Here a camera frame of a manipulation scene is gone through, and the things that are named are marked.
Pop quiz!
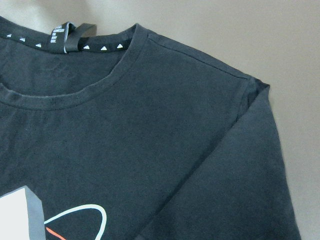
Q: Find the black graphic t-shirt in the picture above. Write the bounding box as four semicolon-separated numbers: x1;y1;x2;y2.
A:
0;18;301;240

